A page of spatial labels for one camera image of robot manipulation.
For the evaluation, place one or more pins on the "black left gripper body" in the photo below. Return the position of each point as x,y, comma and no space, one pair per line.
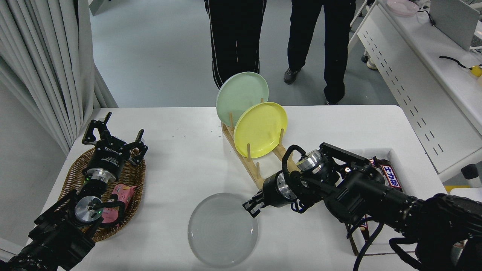
109,156

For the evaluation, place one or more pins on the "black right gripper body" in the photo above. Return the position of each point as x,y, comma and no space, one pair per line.
271,190

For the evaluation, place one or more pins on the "grey plate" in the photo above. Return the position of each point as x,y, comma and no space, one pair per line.
222,231

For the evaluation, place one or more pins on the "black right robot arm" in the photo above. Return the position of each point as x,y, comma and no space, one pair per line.
376,195

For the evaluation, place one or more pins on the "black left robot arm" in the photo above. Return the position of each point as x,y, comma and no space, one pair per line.
56,237

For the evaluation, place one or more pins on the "wooden plate rack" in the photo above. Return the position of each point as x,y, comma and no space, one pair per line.
251,170

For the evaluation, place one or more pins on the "yellow plate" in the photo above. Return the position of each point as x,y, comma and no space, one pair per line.
260,130

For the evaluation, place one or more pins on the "pale green plate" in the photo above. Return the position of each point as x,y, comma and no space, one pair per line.
241,94

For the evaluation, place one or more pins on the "pink plate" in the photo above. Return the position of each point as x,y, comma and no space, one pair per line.
403,6

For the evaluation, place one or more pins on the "brown wicker basket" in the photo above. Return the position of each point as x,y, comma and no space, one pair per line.
131,177

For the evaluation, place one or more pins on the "pink snack packet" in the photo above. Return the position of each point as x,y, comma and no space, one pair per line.
122,194

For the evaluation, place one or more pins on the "white pleated curtain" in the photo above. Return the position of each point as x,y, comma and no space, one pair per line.
37,56

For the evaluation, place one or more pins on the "Snickers bar Chinese print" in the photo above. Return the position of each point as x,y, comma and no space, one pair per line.
391,177
364,231

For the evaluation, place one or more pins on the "white foam tray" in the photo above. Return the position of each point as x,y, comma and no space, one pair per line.
378,246

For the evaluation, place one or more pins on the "person in striped trousers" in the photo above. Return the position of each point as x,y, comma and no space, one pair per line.
233,37

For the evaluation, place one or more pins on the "person in plain black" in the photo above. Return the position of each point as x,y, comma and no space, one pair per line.
331,37

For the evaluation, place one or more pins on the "white perforated desk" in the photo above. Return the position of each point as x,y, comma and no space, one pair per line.
399,75

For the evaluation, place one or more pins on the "white side table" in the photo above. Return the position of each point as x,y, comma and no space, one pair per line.
467,192

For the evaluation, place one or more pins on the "black cylinder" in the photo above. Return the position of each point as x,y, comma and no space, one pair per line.
471,175

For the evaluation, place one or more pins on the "small yellow object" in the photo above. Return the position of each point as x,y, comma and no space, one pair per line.
476,70

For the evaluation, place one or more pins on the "grey laptop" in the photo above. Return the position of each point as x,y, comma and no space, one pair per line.
453,20

